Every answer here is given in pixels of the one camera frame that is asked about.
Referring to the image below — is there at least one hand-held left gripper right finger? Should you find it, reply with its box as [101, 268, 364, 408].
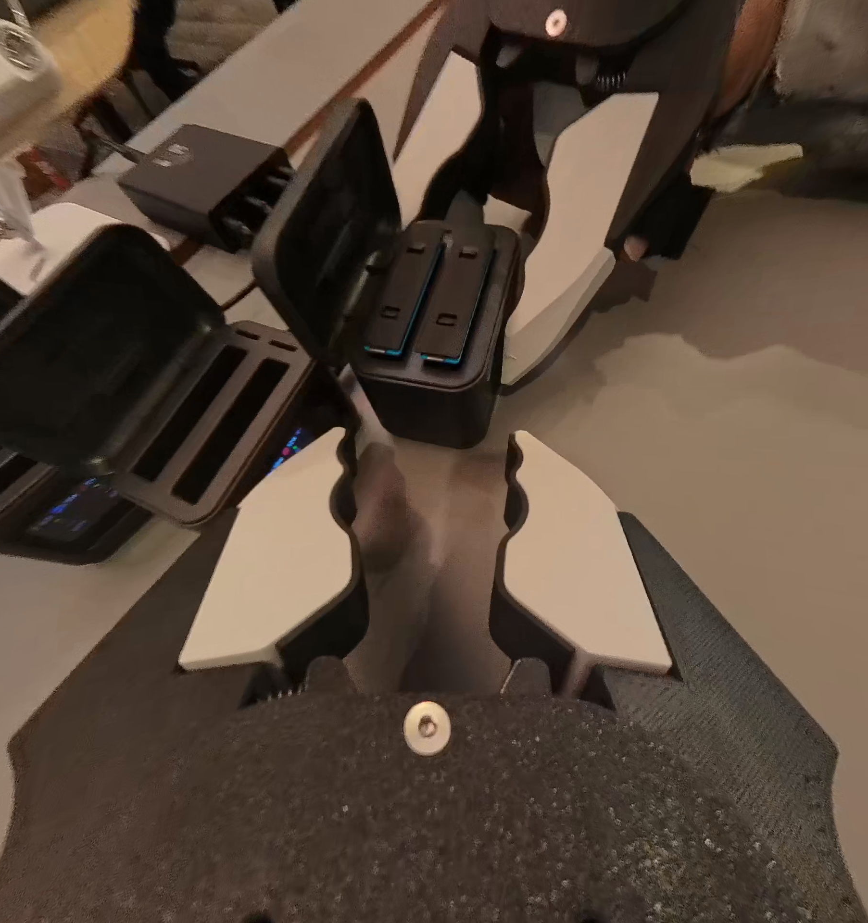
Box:
[490, 430, 674, 679]

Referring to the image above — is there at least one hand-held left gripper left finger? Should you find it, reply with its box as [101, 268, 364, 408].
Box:
[177, 427, 370, 673]

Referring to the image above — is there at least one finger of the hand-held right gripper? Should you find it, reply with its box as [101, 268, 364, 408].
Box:
[502, 92, 660, 388]
[392, 48, 494, 226]

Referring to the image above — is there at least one black battery charger case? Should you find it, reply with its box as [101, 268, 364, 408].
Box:
[0, 225, 321, 529]
[0, 435, 155, 565]
[252, 97, 523, 449]

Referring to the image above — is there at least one person's right hand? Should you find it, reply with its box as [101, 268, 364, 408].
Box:
[714, 0, 780, 122]

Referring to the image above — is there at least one black power adapter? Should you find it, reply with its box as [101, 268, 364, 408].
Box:
[118, 124, 295, 253]

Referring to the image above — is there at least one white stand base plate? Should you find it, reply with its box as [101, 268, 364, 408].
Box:
[0, 202, 172, 298]

